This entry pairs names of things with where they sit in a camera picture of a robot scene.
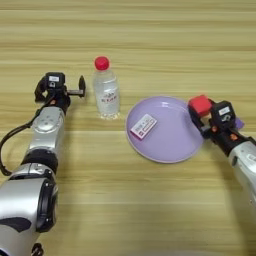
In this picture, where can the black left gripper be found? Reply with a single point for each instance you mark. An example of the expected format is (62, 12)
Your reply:
(58, 98)

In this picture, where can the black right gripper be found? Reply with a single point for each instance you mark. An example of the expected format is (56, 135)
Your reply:
(223, 133)

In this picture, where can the red cube block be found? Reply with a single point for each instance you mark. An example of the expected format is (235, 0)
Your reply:
(200, 105)

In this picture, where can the purple rectangular block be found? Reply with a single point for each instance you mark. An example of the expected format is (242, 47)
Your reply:
(239, 124)

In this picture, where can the clear bottle red cap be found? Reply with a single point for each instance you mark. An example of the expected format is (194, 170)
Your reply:
(106, 93)

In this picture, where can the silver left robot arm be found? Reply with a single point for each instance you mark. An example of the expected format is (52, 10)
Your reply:
(46, 133)

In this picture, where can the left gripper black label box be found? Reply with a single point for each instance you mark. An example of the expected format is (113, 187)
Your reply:
(55, 80)

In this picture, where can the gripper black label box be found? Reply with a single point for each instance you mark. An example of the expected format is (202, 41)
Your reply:
(55, 80)
(224, 111)

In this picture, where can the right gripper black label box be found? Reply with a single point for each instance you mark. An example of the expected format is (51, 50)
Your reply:
(224, 111)

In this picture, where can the round purple plate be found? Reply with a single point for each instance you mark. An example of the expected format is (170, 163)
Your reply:
(166, 143)

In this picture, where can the small white pink card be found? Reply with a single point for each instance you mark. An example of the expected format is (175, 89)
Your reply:
(143, 126)

